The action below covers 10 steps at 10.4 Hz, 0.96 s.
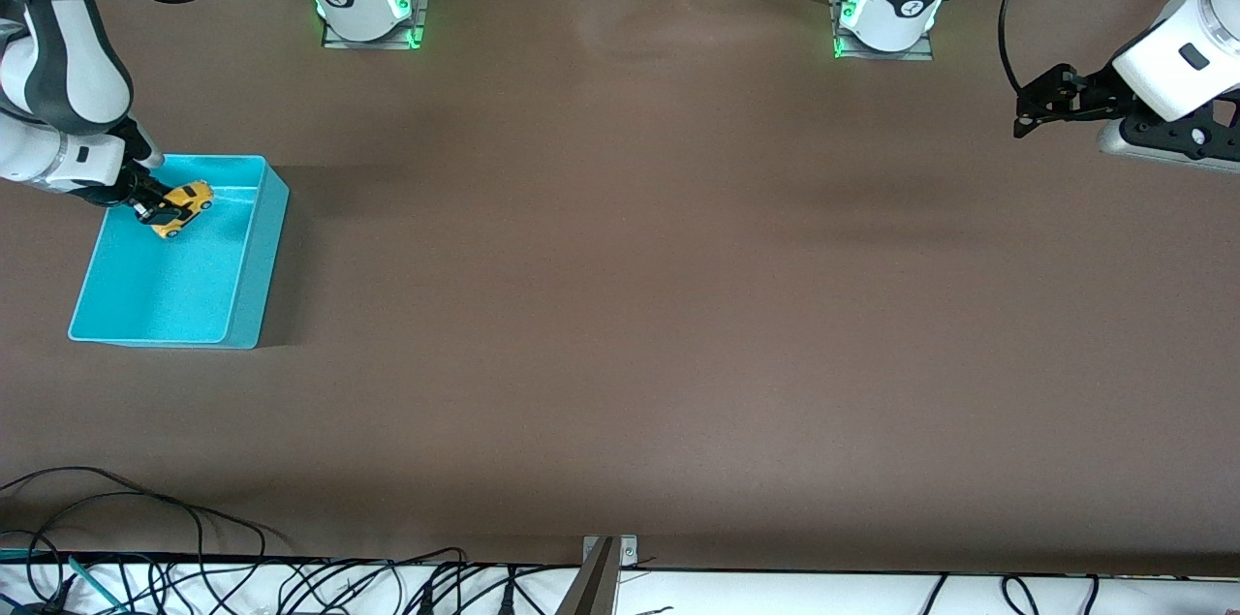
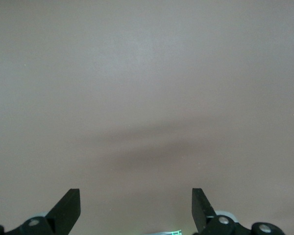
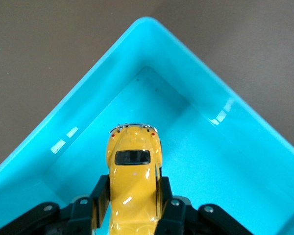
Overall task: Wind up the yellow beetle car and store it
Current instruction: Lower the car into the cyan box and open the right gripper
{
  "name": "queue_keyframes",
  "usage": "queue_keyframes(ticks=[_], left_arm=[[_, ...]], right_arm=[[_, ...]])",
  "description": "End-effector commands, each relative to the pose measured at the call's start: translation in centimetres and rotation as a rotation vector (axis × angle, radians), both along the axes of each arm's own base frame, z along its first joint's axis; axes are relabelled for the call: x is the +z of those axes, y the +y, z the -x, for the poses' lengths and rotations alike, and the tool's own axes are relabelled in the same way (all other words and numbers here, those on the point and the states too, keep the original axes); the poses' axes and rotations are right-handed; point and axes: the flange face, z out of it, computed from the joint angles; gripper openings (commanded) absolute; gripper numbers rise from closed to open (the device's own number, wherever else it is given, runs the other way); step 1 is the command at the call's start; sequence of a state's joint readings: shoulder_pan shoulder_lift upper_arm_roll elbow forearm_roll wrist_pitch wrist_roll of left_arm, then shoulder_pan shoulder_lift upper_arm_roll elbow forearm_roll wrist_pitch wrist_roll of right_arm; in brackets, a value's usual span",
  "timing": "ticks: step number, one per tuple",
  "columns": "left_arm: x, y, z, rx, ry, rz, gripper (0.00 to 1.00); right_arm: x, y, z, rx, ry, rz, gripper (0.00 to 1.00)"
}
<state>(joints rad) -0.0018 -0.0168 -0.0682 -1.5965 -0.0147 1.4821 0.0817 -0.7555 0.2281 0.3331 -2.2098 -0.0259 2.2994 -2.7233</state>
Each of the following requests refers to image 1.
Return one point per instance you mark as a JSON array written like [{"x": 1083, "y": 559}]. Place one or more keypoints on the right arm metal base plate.
[{"x": 420, "y": 15}]

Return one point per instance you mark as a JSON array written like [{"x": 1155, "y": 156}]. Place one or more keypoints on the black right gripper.
[{"x": 135, "y": 189}]

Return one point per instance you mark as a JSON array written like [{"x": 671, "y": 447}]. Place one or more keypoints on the small metal bracket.
[{"x": 628, "y": 552}]

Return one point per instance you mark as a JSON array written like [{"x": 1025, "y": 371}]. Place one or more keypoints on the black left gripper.
[{"x": 1092, "y": 93}]

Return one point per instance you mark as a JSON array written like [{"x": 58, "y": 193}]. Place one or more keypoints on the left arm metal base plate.
[{"x": 886, "y": 55}]

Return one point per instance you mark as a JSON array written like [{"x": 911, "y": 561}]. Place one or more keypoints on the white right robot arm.
[{"x": 58, "y": 63}]

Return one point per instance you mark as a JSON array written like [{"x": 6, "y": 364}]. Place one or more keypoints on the yellow beetle toy car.
[{"x": 189, "y": 203}]

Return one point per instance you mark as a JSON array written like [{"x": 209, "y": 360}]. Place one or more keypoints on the turquoise plastic bin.
[{"x": 174, "y": 286}]

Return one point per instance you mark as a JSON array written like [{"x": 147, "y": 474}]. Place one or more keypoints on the grey metal bar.
[{"x": 591, "y": 586}]

